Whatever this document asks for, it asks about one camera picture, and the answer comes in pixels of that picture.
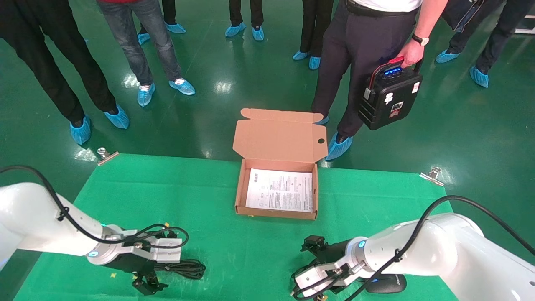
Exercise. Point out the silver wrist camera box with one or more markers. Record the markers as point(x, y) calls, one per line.
point(311, 278)
point(167, 253)

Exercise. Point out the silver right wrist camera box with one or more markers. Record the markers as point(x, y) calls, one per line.
point(311, 278)

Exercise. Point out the bystander hand with watch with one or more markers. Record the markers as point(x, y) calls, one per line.
point(411, 54)

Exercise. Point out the black portable power station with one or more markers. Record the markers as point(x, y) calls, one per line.
point(388, 104)

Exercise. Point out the white printed instruction sheet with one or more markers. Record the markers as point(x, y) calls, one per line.
point(280, 190)

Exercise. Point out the open brown cardboard box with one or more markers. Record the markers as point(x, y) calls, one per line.
point(280, 138)

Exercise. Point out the black wristwatch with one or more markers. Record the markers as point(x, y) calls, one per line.
point(420, 40)

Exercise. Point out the white metal rack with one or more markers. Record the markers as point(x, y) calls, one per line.
point(526, 30)

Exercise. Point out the dark blue striped jacket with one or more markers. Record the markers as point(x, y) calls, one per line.
point(459, 14)

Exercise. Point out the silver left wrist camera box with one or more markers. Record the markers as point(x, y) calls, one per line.
point(167, 253)

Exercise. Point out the silver metal clip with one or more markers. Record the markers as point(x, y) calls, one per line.
point(432, 176)
point(106, 156)

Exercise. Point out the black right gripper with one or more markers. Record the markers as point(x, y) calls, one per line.
point(336, 251)

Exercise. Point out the man in white shirt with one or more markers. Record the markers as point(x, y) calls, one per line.
point(355, 50)

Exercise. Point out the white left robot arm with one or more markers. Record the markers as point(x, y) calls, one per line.
point(33, 217)

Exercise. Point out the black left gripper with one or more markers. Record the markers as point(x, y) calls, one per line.
point(133, 265)

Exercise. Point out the person in dark trousers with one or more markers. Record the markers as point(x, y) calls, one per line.
point(501, 25)
point(168, 10)

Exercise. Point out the person in blue jeans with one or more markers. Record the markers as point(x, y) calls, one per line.
point(138, 37)

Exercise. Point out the green table cloth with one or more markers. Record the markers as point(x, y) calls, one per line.
point(217, 251)

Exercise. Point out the person in black trousers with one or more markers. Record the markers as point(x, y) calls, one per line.
point(54, 54)
point(317, 25)
point(236, 10)

